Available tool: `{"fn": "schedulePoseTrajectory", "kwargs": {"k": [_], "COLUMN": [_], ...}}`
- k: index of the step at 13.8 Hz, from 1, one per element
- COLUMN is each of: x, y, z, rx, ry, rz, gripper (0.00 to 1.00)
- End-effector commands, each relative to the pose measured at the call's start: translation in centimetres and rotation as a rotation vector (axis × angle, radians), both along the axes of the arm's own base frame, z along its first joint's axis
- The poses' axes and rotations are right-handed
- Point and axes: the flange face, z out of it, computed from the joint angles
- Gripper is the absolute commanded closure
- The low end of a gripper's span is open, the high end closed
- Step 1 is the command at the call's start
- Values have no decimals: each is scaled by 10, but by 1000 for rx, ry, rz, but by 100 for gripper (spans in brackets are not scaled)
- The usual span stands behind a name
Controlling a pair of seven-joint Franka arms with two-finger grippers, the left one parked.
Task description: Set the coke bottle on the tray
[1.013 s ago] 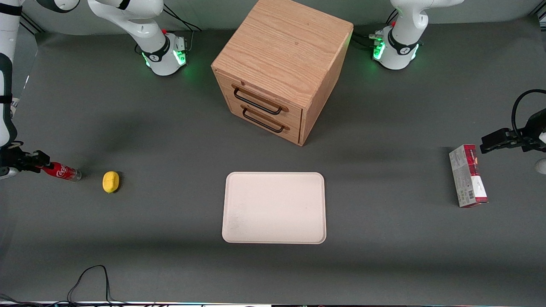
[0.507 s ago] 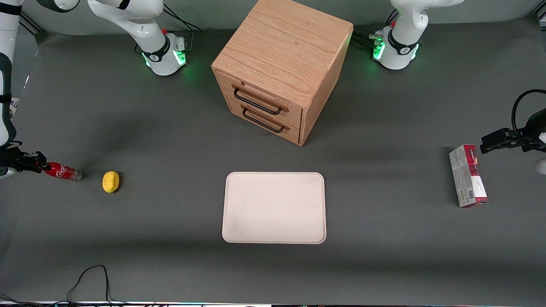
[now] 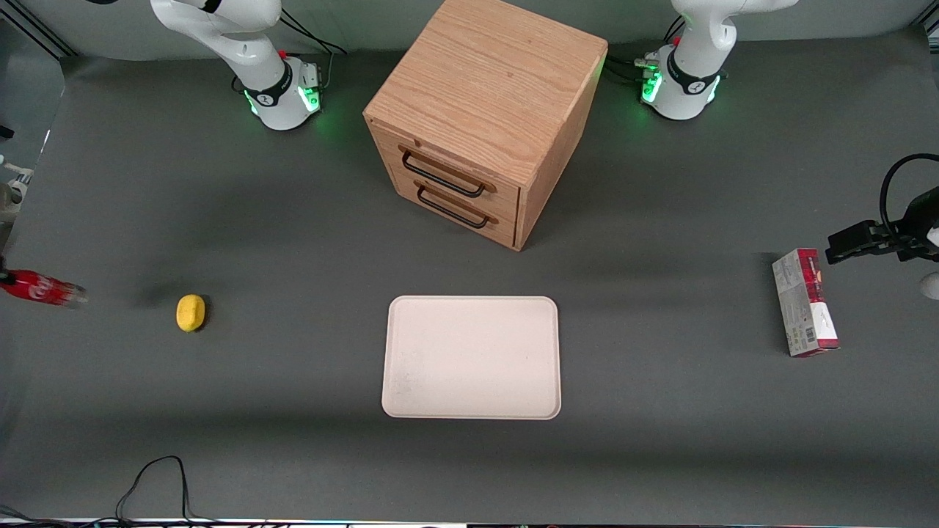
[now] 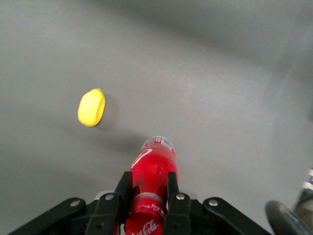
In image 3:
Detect beige plastic tray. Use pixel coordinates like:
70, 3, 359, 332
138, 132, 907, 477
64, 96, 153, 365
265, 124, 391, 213
381, 296, 562, 420

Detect black left arm base cables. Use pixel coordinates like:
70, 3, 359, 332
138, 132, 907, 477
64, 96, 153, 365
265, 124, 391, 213
604, 15, 684, 86

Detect red coke bottle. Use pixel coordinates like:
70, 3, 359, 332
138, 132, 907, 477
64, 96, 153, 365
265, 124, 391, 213
0, 269, 89, 309

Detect black right arm base cables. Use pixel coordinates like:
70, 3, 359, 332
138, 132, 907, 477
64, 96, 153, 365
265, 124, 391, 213
277, 10, 347, 92

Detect aluminium frame rail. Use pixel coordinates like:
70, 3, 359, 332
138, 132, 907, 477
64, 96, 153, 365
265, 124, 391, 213
0, 0, 78, 59

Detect short black drawer handle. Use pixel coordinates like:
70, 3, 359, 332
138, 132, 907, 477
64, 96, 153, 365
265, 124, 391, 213
414, 180, 500, 230

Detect wooden drawer with long handle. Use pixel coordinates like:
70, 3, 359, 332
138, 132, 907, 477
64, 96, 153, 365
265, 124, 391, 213
369, 121, 522, 217

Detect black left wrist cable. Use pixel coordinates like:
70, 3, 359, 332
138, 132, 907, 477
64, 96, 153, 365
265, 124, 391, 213
880, 153, 939, 237

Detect red grey carton box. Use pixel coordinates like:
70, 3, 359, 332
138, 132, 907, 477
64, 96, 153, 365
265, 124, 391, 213
772, 248, 841, 359

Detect yellow lemon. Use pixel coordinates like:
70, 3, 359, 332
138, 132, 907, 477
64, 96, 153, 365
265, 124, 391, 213
176, 294, 207, 333

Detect grey clamp fixture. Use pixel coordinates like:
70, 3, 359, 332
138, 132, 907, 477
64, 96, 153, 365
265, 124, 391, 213
0, 164, 34, 224

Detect black arm base cables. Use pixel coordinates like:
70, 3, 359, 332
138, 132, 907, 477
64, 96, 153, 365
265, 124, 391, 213
277, 10, 347, 92
604, 15, 684, 86

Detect wooden drawer cabinet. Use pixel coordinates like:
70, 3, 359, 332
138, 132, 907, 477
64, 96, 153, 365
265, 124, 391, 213
363, 0, 609, 252

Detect wooden drawer with short handle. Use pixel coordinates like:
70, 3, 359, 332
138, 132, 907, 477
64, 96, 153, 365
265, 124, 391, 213
387, 165, 520, 249

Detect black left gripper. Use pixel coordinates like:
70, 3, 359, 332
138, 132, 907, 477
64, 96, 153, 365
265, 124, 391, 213
825, 186, 939, 265

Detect long black drawer handle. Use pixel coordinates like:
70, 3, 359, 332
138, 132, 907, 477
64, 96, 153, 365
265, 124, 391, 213
400, 144, 498, 199

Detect black looped table cable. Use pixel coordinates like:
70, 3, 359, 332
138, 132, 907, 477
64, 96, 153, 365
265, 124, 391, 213
115, 455, 221, 526

